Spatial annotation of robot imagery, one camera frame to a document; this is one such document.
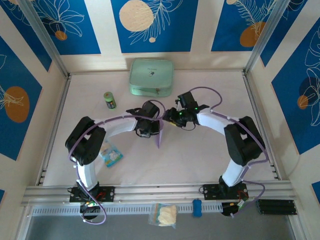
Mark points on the lavender paper sheet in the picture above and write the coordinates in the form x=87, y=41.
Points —
x=159, y=141

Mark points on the mint green zip pouch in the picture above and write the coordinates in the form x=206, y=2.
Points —
x=150, y=75

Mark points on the aluminium table side rail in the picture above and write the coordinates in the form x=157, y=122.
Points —
x=260, y=112
x=53, y=112

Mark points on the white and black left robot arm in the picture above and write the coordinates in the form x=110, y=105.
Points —
x=86, y=175

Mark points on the small green can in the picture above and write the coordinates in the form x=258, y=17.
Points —
x=110, y=100

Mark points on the aluminium frame post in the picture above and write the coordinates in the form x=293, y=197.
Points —
x=267, y=37
x=45, y=37

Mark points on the small blue plastic object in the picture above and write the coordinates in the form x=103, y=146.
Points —
x=197, y=207

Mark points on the small green circuit board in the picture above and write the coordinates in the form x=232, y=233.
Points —
x=91, y=204
x=241, y=203

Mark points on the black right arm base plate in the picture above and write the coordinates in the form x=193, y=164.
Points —
x=210, y=191

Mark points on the blue snack packet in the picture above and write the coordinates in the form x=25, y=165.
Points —
x=112, y=156

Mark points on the long aluminium mounting rail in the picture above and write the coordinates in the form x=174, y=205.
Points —
x=160, y=192

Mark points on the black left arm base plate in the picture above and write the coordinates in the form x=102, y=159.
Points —
x=108, y=193

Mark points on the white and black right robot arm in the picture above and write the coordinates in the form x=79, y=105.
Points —
x=232, y=172

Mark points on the clear bag of yellow chips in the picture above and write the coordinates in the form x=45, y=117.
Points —
x=163, y=215

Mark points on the black ribbed block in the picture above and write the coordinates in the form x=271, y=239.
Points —
x=276, y=207

